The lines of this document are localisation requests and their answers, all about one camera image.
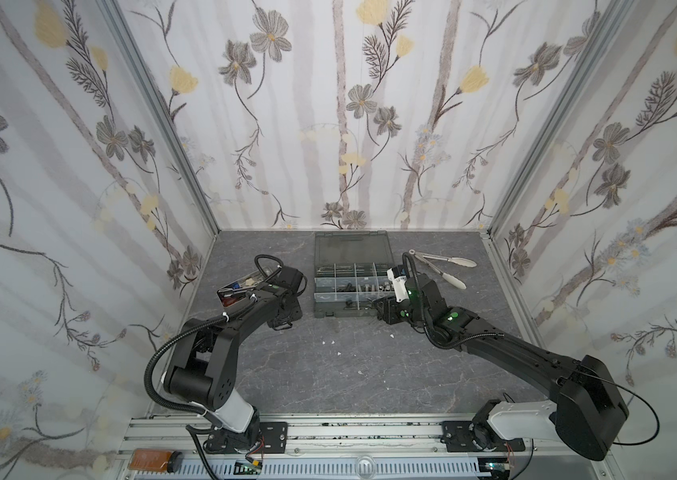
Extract aluminium rail frame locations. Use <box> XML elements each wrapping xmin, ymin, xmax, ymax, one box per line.
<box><xmin>118</xmin><ymin>414</ymin><xmax>624</xmax><ymax>479</ymax></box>

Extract amber bottle with black cap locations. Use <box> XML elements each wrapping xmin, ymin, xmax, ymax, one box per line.
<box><xmin>128</xmin><ymin>448</ymin><xmax>184</xmax><ymax>473</ymax></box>

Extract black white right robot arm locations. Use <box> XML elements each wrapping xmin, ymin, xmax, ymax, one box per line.
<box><xmin>375</xmin><ymin>252</ymin><xmax>630</xmax><ymax>461</ymax></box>

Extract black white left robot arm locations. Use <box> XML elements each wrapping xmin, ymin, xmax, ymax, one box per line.
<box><xmin>144</xmin><ymin>254</ymin><xmax>306</xmax><ymax>451</ymax></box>

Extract black bolts in box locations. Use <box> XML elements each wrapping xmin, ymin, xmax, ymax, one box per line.
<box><xmin>340</xmin><ymin>282</ymin><xmax>358</xmax><ymax>294</ymax></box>

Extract green plastic organizer box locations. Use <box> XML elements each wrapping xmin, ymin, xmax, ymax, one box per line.
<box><xmin>314</xmin><ymin>230</ymin><xmax>397</xmax><ymax>318</ymax></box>

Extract metal tray with tools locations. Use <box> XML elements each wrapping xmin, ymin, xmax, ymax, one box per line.
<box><xmin>216</xmin><ymin>267</ymin><xmax>274</xmax><ymax>307</ymax></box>

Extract metal tongs with white tips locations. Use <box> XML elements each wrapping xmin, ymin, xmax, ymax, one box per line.
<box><xmin>409</xmin><ymin>248</ymin><xmax>478</xmax><ymax>291</ymax></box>

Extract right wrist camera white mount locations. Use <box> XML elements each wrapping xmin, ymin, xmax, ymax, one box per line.
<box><xmin>387</xmin><ymin>265</ymin><xmax>410</xmax><ymax>303</ymax></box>

